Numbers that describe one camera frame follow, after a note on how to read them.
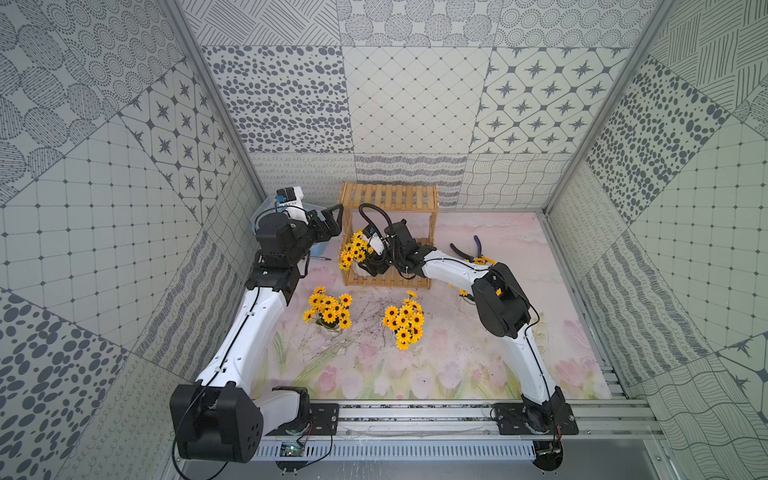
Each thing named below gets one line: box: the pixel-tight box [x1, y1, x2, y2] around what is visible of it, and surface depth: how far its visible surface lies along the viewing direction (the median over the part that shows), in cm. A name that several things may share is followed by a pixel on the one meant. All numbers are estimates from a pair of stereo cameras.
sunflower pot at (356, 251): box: [338, 229, 374, 271], surface depth 89 cm
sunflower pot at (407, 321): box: [382, 290, 425, 351], surface depth 76 cm
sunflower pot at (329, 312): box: [302, 286, 353, 330], surface depth 79 cm
